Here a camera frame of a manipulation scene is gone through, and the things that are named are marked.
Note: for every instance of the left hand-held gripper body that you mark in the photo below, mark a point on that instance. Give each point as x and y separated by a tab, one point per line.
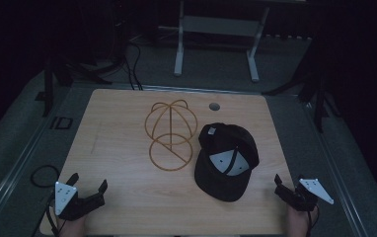
74	204

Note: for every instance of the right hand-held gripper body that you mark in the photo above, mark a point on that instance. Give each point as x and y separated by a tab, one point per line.
305	196

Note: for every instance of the black baseball cap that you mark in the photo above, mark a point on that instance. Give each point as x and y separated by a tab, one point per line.
226	161

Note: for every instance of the person's left hand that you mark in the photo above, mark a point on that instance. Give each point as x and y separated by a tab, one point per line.
73	227

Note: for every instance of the person's right hand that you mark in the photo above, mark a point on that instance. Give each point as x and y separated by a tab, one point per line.
300	222

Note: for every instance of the black tripod stand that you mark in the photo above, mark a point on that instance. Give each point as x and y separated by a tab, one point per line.
311	89
64	74

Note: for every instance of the white metal table frame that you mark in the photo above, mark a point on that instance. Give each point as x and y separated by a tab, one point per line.
221	29

